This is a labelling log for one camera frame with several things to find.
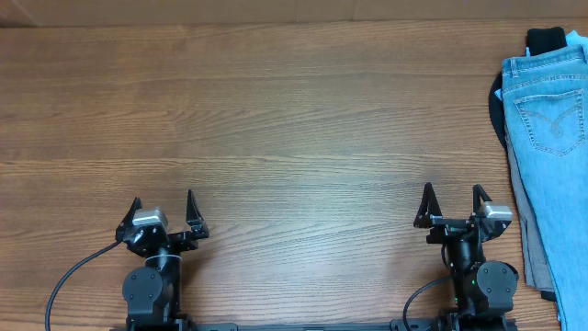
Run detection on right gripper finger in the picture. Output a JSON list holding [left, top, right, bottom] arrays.
[[472, 184, 492, 215], [413, 182, 443, 228]]

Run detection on grey folded trousers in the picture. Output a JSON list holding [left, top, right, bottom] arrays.
[[505, 137, 555, 295]]

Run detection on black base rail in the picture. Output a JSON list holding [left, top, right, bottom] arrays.
[[110, 318, 518, 331]]

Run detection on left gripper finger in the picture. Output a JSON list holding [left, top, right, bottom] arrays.
[[115, 197, 142, 242], [186, 189, 209, 239]]

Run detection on black garment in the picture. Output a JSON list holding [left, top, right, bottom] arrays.
[[488, 27, 568, 150]]

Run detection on light blue garment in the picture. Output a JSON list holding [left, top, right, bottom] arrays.
[[491, 30, 587, 102]]

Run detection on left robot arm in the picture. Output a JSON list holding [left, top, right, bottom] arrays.
[[116, 190, 209, 330]]

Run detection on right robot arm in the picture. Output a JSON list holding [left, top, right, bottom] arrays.
[[402, 183, 519, 331]]

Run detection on light blue denim jeans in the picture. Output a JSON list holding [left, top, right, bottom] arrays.
[[502, 44, 587, 330]]

